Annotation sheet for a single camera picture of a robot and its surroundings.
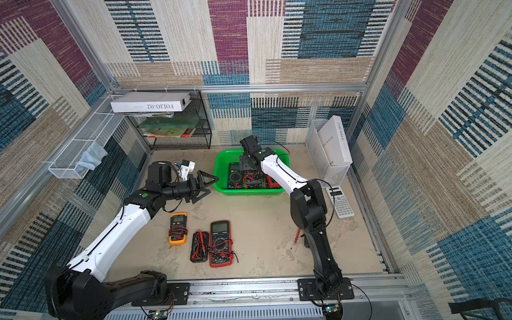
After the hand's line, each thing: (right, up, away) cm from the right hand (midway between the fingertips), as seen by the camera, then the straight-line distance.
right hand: (250, 161), depth 97 cm
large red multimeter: (-11, -34, -15) cm, 39 cm away
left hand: (-13, -9, -22) cm, 27 cm away
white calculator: (+43, -22, -3) cm, 49 cm away
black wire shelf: (-30, +13, +25) cm, 42 cm away
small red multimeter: (+10, -10, -3) cm, 15 cm away
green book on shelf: (-37, +16, -3) cm, 41 cm away
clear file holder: (+38, -7, -1) cm, 38 cm away
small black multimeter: (+21, -33, -10) cm, 40 cm away
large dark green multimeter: (-8, -10, +6) cm, 14 cm away
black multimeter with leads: (-19, -36, -17) cm, 44 cm away
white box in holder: (+40, +10, -1) cm, 41 cm away
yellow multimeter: (-30, -30, -12) cm, 43 cm away
